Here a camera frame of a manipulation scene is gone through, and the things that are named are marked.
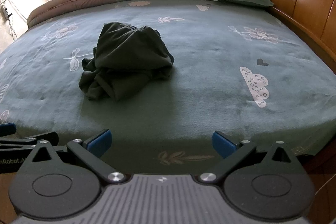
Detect green floral bed sheet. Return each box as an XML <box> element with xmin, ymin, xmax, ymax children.
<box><xmin>1</xmin><ymin>0</ymin><xmax>335</xmax><ymax>174</ymax></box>

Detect white power strip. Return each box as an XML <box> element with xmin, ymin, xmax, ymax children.
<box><xmin>1</xmin><ymin>5</ymin><xmax>12</xmax><ymax>20</ymax></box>

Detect dark green trousers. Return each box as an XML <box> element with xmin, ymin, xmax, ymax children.
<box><xmin>79</xmin><ymin>22</ymin><xmax>174</xmax><ymax>101</ymax></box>

